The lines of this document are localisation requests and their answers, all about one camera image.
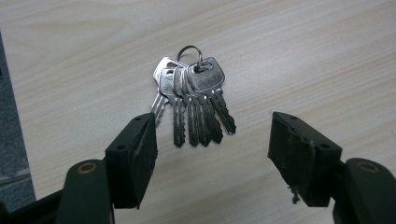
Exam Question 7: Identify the bunch of silver keys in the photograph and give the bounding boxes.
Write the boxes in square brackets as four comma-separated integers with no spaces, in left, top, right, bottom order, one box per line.
[149,56,237,148]

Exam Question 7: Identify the silver key ring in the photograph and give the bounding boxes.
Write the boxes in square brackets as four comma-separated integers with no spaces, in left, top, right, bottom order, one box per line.
[176,45,204,70]

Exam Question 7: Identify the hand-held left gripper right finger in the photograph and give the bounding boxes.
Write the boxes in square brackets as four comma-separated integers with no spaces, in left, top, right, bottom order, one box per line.
[267,111,343,208]

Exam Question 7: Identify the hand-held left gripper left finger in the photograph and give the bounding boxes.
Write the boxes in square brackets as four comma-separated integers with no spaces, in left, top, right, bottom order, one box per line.
[105,112,159,210]

